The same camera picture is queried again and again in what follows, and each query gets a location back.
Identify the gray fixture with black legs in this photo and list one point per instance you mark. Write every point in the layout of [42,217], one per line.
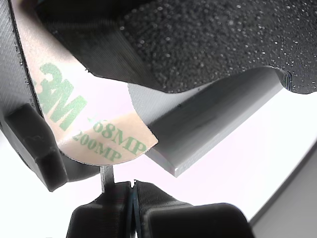
[198,119]

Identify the black grainy plate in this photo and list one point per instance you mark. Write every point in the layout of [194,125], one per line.
[223,37]

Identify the tan 3M tape liner frame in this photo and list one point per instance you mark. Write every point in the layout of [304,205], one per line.
[74,116]

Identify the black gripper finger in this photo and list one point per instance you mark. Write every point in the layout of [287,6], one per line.
[99,215]
[193,218]

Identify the gray mat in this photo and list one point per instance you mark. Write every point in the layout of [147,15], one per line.
[307,198]

